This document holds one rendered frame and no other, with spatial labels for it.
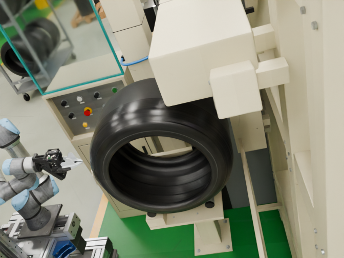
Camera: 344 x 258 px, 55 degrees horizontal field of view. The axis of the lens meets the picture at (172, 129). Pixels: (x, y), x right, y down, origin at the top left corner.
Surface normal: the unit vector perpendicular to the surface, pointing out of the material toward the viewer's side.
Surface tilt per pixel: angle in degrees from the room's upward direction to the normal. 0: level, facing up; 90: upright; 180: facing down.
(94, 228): 0
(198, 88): 90
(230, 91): 72
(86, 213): 0
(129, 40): 90
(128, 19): 90
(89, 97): 90
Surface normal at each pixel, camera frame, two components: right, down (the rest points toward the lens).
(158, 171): 0.07, -0.28
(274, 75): -0.04, 0.63
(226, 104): -0.12, 0.37
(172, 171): -0.14, -0.28
